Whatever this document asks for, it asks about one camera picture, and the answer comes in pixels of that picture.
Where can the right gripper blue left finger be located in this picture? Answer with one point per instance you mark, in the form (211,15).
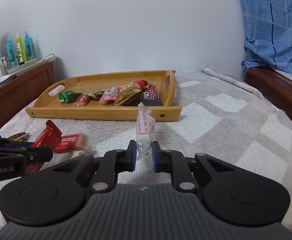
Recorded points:
(107,168)

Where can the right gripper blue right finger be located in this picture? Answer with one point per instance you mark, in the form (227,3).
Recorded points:
(177,165)

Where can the brown chocolate cone snack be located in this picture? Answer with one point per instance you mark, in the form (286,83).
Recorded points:
(20,137)

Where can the clear white candy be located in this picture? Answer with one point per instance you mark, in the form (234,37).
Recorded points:
(145,131)

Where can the red Biscoff biscuit packet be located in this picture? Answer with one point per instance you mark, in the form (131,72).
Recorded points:
(70,143)

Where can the long red wafer bar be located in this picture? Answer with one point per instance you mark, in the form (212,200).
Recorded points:
(50,137)

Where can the red black snack bar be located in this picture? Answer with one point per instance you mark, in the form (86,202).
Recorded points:
(150,96)

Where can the pink pastry packet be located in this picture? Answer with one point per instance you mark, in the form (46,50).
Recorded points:
(109,95)

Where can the red gold peanut bag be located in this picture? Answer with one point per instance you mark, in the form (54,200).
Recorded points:
(131,93)

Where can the gold foil snack packet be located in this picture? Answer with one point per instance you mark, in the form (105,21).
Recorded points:
(95,94)

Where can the green foil snack packet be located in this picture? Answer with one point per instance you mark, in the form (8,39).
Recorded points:
(68,96)

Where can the clear bag nougat snack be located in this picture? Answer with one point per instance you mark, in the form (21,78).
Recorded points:
(77,153)

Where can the brown wooden cabinet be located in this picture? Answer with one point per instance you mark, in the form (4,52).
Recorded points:
(18,92)

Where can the grey white checked blanket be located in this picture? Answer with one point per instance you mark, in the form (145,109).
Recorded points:
(217,118)

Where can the teal spray bottle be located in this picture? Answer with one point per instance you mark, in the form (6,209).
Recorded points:
(11,53)
(29,53)

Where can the green spray bottle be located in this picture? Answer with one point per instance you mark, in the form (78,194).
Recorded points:
(20,50)

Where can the blue plaid bedding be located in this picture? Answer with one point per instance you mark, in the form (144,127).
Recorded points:
(268,34)

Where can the brown wooden bed frame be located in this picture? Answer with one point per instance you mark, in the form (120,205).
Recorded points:
(273,86)

